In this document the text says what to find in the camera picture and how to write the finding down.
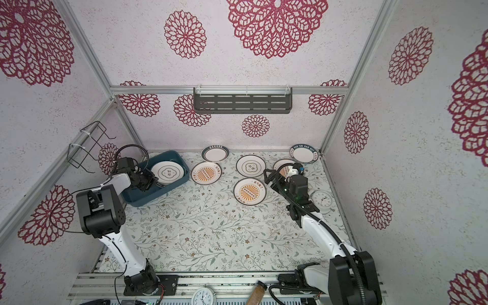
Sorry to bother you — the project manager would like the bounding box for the brown spice bottle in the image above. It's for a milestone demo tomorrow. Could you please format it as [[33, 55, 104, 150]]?
[[245, 281, 268, 305]]

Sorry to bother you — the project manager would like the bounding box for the white alarm clock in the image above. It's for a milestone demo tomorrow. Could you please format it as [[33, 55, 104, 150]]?
[[310, 190, 335, 214]]

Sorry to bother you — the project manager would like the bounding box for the large clover plate green rim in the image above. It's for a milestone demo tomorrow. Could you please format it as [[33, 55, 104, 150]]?
[[151, 161, 185, 186]]

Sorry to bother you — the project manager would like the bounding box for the grey metal wall shelf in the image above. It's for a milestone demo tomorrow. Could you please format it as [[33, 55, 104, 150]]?
[[193, 87, 293, 114]]

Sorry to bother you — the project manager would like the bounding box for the black wire wall rack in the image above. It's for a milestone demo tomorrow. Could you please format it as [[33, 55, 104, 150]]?
[[66, 120, 116, 174]]

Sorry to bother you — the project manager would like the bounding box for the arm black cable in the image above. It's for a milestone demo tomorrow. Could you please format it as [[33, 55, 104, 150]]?
[[267, 163, 367, 305], [64, 144, 150, 305]]

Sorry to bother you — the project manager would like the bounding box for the green rim text plate right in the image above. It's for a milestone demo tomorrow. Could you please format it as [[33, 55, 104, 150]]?
[[289, 144, 319, 164]]

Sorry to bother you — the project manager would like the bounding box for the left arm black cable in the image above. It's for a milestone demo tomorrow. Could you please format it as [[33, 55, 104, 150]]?
[[64, 144, 150, 305]]

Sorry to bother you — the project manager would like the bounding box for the teal plastic bin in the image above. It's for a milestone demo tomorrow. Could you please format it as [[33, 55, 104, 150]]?
[[121, 150, 189, 207]]

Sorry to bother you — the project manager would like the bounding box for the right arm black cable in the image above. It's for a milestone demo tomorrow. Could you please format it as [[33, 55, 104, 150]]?
[[267, 163, 367, 305]]

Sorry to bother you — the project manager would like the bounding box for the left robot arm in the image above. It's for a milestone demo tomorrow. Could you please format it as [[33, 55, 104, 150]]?
[[76, 156, 160, 296]]

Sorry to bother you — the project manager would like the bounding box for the small clover plate green rim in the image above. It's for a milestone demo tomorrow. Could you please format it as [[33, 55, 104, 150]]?
[[236, 155, 266, 178]]

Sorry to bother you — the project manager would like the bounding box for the sunburst plate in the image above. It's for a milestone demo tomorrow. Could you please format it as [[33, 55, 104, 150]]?
[[233, 178, 267, 206], [191, 161, 222, 186], [273, 159, 295, 178]]

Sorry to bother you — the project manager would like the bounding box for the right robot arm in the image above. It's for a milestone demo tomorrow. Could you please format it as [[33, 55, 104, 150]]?
[[264, 163, 383, 304]]

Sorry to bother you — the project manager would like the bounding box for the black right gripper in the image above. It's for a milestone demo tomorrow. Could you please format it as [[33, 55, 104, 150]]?
[[265, 168, 296, 208]]

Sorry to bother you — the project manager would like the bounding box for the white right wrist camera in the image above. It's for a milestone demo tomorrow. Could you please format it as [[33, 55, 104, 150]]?
[[284, 163, 304, 179]]

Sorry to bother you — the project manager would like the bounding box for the small red-ring green plate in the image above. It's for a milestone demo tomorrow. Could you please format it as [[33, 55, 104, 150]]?
[[201, 145, 230, 163]]

